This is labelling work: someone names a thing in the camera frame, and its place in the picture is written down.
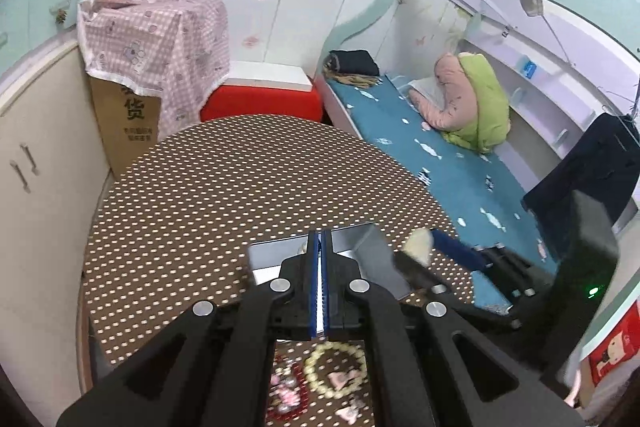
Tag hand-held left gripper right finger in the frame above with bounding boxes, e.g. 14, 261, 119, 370
323, 228, 587, 427

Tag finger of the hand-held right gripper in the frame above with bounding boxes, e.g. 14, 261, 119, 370
431, 228, 556, 303
392, 252, 512, 317

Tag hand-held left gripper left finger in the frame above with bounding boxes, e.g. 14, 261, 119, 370
56, 229, 325, 427

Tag cream fluffy hair accessory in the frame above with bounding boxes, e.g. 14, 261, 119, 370
404, 229, 434, 266

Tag silver metal tin box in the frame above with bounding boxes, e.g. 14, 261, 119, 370
247, 222, 417, 303

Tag pale bead bracelet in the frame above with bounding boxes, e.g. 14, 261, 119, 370
303, 342, 369, 401

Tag pink bow hair clip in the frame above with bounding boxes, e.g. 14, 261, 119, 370
336, 399, 366, 424
327, 369, 362, 389

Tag blue fish print bed sheet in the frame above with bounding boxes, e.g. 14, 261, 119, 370
322, 74, 559, 309

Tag black hanging jacket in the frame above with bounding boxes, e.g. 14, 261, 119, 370
521, 112, 640, 236

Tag red printed box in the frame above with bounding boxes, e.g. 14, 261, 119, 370
587, 302, 640, 389

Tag pink silver charm accessory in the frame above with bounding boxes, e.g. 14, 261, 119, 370
272, 369, 301, 414

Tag green blanket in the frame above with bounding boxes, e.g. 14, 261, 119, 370
442, 54, 512, 154

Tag pink long pillow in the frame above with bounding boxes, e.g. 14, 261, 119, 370
410, 53, 484, 132

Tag white pillow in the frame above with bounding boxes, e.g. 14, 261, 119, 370
407, 77, 446, 106

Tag red ottoman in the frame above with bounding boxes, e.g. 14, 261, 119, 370
200, 84, 325, 124

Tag tan folded scarf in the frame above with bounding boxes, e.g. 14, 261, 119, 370
324, 67, 384, 90

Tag dark folded clothes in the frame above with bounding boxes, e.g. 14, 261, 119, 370
327, 50, 381, 78

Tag white board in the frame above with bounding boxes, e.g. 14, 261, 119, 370
227, 61, 315, 92

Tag cardboard box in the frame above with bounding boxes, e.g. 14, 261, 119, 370
89, 74, 164, 180

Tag beige cabinet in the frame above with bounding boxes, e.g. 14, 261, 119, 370
0, 42, 119, 408

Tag pink checkered cloth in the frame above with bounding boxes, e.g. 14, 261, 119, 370
77, 0, 232, 136

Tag teal drawer unit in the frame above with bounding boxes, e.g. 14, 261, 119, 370
0, 0, 89, 78

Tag red bead bracelet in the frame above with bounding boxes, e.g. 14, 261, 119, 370
265, 352, 312, 426

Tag lavender bed wall shelf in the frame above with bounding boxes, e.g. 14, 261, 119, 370
460, 17, 640, 228

